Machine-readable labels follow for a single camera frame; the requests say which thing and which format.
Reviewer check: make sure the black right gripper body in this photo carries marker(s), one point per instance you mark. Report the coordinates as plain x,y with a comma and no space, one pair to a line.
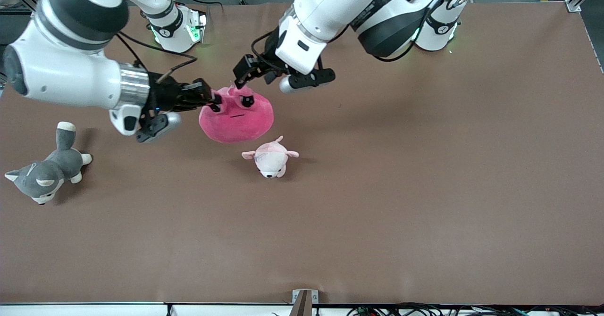
166,93

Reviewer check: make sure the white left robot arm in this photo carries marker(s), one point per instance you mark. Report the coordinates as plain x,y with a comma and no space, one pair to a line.
339,0

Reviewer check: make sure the grey metal bracket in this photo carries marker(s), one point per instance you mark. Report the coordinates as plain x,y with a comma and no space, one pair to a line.
304,304

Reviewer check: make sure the pale pink plush animal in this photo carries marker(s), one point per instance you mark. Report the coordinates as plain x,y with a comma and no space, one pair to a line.
271,160

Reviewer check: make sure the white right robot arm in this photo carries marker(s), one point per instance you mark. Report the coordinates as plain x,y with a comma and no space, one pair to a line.
61,75

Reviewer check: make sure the hot pink round plush toy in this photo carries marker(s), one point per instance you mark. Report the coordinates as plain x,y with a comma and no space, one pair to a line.
236,122

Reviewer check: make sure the grey white husky plush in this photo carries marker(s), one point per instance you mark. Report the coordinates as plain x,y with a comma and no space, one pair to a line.
52,170

